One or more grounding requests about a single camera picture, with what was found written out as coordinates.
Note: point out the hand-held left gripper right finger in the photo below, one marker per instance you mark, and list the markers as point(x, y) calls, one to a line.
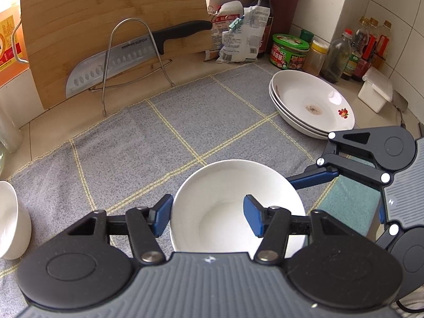
point(253, 217)

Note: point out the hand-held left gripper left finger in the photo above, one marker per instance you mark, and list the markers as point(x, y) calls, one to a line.
point(164, 213)

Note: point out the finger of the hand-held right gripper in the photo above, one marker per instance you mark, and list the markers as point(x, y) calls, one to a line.
point(386, 238)
point(311, 178)

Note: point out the white bowl with pink flowers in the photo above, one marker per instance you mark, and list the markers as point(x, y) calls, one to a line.
point(215, 212)

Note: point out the white fruit print plate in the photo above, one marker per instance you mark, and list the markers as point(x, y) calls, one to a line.
point(283, 116)
point(281, 108)

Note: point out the white plate with brown stain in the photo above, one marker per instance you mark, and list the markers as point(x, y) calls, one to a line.
point(308, 89)

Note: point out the grey checked dish cloth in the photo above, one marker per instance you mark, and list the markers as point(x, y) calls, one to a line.
point(132, 145)

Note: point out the metal spatula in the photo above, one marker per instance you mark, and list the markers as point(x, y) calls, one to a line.
point(400, 104)

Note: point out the white plastic box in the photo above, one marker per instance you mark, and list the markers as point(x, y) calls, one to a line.
point(374, 96)

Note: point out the spice jar with yellow lid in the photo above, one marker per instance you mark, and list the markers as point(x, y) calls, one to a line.
point(314, 61)

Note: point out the oil bottle with green label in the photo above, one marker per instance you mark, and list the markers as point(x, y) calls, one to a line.
point(352, 64)

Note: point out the clear bottle with red cap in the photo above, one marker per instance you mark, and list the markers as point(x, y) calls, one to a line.
point(336, 59)

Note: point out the bottle with red label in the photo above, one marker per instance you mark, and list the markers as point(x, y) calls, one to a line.
point(364, 68)

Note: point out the sauce jar with green lid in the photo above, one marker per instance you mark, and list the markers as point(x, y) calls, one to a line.
point(288, 56)

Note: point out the small jar with green cap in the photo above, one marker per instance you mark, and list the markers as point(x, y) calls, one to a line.
point(307, 34)

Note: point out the amber oil bottle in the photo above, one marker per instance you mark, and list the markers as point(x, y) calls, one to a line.
point(384, 46)

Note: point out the plain white bowl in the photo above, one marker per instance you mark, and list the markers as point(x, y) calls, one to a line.
point(13, 225)

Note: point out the white plastic bag blue print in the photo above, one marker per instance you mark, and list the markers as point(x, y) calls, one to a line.
point(241, 43)

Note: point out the orange and white packet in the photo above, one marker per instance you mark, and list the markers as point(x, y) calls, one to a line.
point(215, 39)

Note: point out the green clip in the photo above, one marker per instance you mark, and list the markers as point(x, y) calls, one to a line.
point(236, 25)

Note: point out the dark brown knife block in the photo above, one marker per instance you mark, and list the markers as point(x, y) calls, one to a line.
point(288, 6)

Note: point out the metal binder clip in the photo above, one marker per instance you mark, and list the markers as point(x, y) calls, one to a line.
point(212, 12)

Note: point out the bamboo cutting board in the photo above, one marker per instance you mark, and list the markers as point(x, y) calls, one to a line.
point(99, 3)

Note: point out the large orange cooking wine bottle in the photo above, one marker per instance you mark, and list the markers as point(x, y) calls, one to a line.
point(8, 49)

